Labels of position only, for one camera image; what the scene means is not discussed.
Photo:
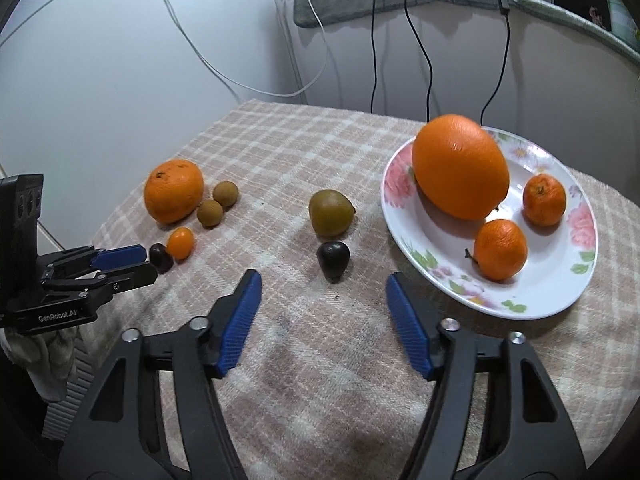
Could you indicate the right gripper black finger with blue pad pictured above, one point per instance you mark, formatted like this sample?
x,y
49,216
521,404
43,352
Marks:
x,y
119,433
527,433

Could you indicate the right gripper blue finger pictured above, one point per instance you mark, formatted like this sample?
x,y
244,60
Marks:
x,y
112,259

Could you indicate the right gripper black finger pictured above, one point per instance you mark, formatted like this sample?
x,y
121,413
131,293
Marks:
x,y
135,276

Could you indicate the small orange kumquat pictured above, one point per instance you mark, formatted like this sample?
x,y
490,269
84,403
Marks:
x,y
180,243

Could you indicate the dark plum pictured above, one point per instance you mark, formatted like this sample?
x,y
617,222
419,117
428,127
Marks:
x,y
333,259

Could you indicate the green brown kiwi fruit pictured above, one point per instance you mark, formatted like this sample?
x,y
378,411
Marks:
x,y
330,213

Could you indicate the medium orange on cloth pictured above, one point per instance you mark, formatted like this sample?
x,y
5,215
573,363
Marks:
x,y
173,190

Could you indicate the brown longan lower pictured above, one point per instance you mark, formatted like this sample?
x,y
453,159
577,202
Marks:
x,y
210,214

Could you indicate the brown longan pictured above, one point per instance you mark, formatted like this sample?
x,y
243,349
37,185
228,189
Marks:
x,y
226,194
210,214

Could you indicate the brown longan upper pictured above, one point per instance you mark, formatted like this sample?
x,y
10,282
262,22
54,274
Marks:
x,y
226,194

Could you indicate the small tangerine front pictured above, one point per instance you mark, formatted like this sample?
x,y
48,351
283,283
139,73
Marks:
x,y
499,250

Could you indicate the small tangerine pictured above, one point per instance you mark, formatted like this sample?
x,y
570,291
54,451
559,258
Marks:
x,y
544,200
499,250

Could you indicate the pink plaid tablecloth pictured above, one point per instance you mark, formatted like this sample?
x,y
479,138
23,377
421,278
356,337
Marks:
x,y
324,389

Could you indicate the white floral plate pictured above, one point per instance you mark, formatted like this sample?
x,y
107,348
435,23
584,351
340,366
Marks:
x,y
561,260

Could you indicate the small tangerine right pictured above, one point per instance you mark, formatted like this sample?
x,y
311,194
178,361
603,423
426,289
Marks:
x,y
544,200

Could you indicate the large orange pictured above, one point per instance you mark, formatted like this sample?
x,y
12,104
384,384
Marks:
x,y
459,167

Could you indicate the grey ledge cover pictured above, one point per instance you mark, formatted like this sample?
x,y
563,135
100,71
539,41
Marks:
x,y
312,13

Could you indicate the potted spider plant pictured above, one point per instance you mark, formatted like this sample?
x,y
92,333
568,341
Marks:
x,y
623,26

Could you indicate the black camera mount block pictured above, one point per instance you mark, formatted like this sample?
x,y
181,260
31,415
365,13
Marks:
x,y
20,211

